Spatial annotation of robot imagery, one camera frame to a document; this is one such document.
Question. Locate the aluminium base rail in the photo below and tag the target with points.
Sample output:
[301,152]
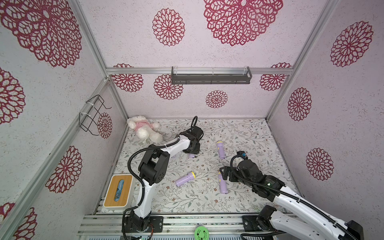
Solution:
[169,224]

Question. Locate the black wall shelf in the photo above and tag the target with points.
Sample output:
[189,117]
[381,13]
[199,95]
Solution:
[212,78]

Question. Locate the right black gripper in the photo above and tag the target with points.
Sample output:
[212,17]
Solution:
[227,174]

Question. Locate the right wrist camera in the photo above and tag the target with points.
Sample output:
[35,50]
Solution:
[243,155]

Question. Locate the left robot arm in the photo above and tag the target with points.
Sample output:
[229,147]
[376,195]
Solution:
[149,167]

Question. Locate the white plush teddy bear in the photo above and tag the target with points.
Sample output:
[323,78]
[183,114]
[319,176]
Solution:
[145,130]

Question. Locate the green tape roll front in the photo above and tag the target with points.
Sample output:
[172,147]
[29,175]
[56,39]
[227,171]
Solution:
[201,233]

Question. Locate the black wire wall rack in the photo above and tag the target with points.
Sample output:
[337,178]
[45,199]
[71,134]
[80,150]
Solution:
[87,118]

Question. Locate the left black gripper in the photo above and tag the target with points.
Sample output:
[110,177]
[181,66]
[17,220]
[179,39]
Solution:
[197,151]

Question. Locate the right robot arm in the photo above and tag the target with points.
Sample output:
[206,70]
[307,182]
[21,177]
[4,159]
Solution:
[289,213]

